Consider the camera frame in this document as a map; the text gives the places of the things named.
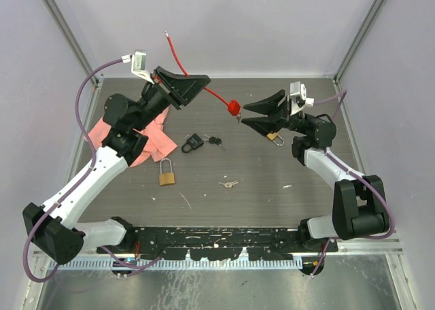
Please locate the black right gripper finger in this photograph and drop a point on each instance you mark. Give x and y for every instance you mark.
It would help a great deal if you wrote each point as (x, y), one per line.
(266, 106)
(265, 125)

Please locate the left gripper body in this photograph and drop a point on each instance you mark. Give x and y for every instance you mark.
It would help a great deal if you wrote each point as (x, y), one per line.
(160, 84)

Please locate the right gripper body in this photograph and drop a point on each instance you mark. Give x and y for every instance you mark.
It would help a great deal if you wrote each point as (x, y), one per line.
(285, 111)

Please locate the black padlock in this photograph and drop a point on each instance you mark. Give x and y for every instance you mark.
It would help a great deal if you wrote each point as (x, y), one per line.
(193, 142)

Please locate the black-headed key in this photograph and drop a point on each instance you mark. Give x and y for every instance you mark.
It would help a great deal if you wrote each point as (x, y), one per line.
(216, 141)

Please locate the large brass padlock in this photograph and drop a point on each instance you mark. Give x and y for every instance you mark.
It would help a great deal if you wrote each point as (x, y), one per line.
(166, 178)

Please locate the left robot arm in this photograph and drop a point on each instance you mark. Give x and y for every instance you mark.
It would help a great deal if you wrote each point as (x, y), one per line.
(120, 148)

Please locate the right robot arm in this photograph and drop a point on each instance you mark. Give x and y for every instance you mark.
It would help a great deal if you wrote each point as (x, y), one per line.
(359, 207)

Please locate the silver brass lock keys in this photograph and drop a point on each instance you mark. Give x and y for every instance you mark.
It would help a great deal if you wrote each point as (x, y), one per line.
(229, 184)

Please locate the small brass padlock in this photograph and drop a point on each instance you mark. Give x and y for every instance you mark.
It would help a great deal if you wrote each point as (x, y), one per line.
(276, 139)

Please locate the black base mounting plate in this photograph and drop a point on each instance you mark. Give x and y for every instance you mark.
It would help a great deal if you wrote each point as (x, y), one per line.
(215, 243)

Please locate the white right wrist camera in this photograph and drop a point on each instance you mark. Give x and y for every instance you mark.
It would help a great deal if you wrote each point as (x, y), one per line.
(298, 98)

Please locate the slotted cable duct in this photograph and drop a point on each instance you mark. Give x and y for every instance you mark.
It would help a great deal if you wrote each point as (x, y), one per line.
(103, 263)

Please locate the aluminium frame rail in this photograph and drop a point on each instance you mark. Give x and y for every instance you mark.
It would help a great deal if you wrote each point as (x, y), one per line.
(340, 243)

